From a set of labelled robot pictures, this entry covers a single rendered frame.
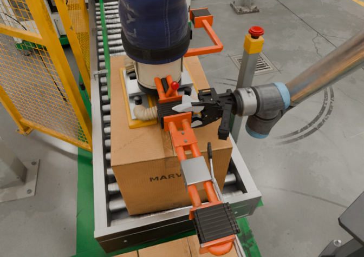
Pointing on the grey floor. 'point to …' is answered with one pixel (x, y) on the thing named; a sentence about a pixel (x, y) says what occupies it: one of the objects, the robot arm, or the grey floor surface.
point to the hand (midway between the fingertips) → (176, 118)
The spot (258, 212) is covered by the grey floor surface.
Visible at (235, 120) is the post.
